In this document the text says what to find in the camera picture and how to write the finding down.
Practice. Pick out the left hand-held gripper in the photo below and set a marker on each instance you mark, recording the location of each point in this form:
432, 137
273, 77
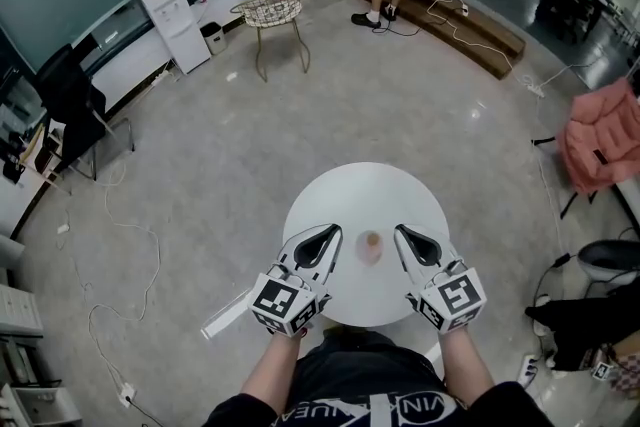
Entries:
282, 302

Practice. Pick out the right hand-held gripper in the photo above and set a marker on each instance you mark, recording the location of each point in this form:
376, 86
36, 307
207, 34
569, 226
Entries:
452, 297

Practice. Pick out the person's right forearm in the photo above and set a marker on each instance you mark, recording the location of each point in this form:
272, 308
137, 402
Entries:
465, 365

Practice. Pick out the person's left forearm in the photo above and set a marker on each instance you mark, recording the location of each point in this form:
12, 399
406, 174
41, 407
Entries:
272, 370

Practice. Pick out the round white table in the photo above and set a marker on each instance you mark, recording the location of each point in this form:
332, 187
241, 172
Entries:
365, 195

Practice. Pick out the white flat floor strip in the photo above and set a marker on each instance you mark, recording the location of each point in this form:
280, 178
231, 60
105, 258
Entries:
225, 317

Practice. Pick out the person's black trousers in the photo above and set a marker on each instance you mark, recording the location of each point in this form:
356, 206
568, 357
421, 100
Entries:
365, 360

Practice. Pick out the person's black printed shirt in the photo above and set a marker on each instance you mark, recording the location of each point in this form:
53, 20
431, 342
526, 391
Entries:
240, 410

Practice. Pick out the black clothing heap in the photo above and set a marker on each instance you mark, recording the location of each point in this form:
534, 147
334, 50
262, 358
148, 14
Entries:
585, 330

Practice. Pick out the black oval pod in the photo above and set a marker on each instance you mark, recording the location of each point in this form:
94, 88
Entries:
612, 260

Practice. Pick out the pink jacket on chair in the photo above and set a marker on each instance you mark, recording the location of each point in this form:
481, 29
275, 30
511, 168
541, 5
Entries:
600, 140

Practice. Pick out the brown wooden step platform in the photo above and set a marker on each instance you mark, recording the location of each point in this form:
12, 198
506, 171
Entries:
475, 35

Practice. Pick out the small white waste bin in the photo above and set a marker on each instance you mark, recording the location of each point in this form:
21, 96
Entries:
214, 37

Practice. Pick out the red white checkered cloth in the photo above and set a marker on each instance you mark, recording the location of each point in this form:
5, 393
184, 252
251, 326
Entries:
627, 372

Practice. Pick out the white water dispenser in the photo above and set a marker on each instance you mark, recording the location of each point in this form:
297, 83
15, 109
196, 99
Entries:
175, 30

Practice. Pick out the white low window ledge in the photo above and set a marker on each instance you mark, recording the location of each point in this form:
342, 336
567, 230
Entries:
135, 60

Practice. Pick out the black office chair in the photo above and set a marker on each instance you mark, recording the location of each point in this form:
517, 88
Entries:
70, 115

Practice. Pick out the white drawer cabinet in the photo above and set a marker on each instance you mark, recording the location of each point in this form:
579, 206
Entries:
20, 310

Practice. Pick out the white open shelf unit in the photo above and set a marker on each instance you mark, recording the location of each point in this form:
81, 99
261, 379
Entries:
40, 405

